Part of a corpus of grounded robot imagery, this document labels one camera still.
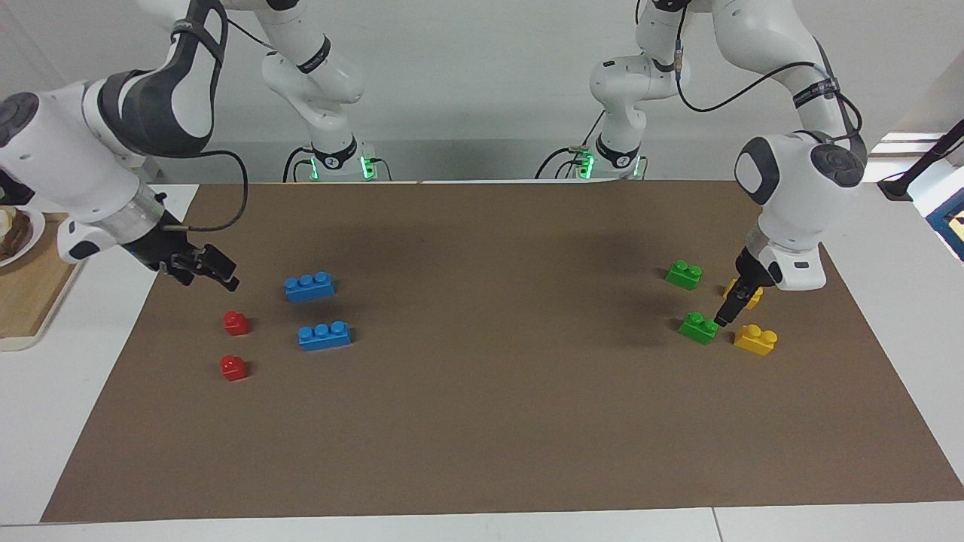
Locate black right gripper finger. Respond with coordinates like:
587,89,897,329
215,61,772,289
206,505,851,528
194,244,236,278
170,256,241,293

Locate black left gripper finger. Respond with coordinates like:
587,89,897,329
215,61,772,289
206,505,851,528
715,286,755,328

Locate green two-stud toy block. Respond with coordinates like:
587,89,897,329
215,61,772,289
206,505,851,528
664,260,703,291
678,312,720,346

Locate blue three-stud toy block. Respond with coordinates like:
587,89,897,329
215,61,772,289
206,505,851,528
284,271,337,304
297,321,352,352

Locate yellow two-stud toy block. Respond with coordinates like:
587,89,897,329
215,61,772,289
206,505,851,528
734,324,779,356
723,278,764,310

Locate white plate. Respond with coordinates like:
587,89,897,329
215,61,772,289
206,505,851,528
0,208,46,269

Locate wooden cutting board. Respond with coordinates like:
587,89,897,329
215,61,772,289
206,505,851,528
0,212,108,352

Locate brown toasted bread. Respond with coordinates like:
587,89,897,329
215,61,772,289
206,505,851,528
0,209,29,257

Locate black clamp base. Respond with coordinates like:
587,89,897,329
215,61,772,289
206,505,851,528
0,170,35,206

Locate black angled stand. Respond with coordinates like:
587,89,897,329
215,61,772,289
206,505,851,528
877,119,964,201

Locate blue framed panel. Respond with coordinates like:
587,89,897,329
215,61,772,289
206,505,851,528
925,188,964,263

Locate brown table mat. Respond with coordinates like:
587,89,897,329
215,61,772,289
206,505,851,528
40,179,964,523

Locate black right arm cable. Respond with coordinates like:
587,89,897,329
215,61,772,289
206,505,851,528
147,149,250,233

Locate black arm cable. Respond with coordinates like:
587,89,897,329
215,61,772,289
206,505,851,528
673,36,864,160
147,149,250,233

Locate black right base cable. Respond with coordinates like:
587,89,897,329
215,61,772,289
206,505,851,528
282,147,313,182

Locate black base cable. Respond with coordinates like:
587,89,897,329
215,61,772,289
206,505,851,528
282,147,313,182
535,111,605,180

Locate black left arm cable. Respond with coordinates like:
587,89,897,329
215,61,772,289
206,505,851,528
673,36,864,160

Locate black left base cable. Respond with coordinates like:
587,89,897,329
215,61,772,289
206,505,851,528
535,111,605,180

